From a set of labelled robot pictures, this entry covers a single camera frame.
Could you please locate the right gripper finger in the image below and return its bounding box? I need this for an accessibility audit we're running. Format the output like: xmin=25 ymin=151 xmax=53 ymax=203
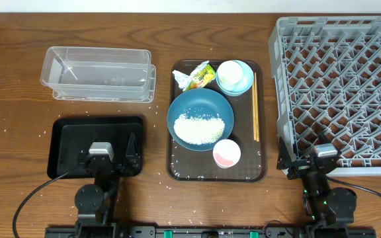
xmin=276 ymin=138 xmax=296 ymax=170
xmin=318 ymin=132 xmax=331 ymax=144

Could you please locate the wooden chopstick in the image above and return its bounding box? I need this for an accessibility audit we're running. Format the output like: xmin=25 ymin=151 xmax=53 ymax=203
xmin=253 ymin=72 xmax=260 ymax=142
xmin=251 ymin=80 xmax=257 ymax=141

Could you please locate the pink cup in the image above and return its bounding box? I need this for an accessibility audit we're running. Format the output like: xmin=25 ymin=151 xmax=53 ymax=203
xmin=213 ymin=139 xmax=241 ymax=169

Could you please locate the light blue bowl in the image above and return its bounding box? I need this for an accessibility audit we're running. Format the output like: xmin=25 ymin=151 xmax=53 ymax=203
xmin=216 ymin=60 xmax=254 ymax=97

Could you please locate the white cup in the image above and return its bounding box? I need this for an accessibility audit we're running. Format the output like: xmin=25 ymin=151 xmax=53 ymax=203
xmin=216 ymin=60 xmax=243 ymax=91

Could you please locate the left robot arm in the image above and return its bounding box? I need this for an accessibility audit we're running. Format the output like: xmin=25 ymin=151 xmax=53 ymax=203
xmin=71 ymin=133 xmax=142 ymax=238

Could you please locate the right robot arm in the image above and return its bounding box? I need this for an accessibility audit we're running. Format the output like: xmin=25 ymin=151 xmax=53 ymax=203
xmin=276 ymin=133 xmax=357 ymax=237

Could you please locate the grey dishwasher rack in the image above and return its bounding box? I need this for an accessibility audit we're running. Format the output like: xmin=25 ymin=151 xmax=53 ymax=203
xmin=269 ymin=16 xmax=381 ymax=177

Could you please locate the black plastic tray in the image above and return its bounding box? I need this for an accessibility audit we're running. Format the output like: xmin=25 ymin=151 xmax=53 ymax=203
xmin=47 ymin=116 xmax=144 ymax=179

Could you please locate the brown serving tray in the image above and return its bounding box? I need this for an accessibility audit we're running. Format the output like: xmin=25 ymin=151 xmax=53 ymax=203
xmin=167 ymin=61 xmax=267 ymax=182

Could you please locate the clear plastic bin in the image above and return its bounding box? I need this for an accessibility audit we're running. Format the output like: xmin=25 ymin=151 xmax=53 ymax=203
xmin=40 ymin=46 xmax=156 ymax=102

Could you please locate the pile of white rice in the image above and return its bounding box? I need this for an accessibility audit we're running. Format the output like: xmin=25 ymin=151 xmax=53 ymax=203
xmin=173 ymin=114 xmax=225 ymax=145

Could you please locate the dark blue plate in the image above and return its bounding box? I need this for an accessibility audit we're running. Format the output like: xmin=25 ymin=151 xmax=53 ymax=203
xmin=167 ymin=88 xmax=234 ymax=151

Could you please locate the crumpled white napkin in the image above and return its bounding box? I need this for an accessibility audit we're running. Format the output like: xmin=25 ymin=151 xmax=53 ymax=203
xmin=172 ymin=61 xmax=209 ymax=92

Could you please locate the yellow green snack wrapper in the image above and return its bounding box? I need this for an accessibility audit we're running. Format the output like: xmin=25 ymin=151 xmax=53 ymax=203
xmin=183 ymin=63 xmax=216 ymax=91

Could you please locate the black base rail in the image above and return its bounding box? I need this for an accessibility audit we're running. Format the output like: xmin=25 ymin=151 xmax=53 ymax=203
xmin=44 ymin=225 xmax=377 ymax=238

